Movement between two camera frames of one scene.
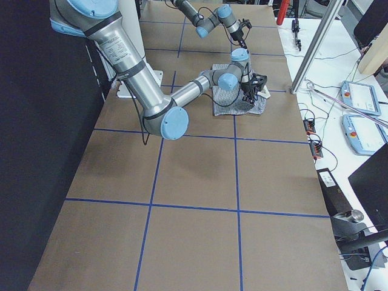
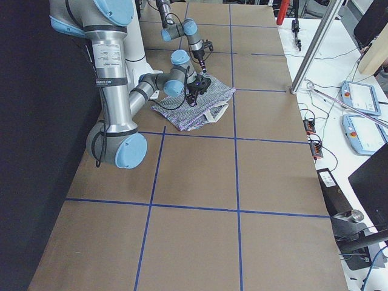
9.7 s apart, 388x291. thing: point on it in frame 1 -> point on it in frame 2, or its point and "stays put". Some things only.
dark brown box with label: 336,200 stays put
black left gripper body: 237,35 -> 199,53
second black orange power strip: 316,148 stays put
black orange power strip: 309,125 stays put
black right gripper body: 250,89 -> 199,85
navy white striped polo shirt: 231,103 -> 208,107
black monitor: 370,183 stays put
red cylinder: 282,11 stays put
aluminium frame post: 317,45 stays put
